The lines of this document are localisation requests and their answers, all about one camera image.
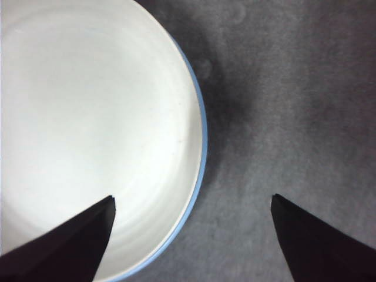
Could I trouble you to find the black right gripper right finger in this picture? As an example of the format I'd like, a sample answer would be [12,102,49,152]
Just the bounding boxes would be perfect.
[270,193,376,282]

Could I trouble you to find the blue round plate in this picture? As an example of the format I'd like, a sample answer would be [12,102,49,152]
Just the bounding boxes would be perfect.
[96,36,210,282]

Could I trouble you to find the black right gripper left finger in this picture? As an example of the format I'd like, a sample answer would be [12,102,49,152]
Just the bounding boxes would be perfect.
[0,194,117,282]

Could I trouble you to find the white round plate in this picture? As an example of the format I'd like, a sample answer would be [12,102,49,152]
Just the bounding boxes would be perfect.
[0,0,205,282]

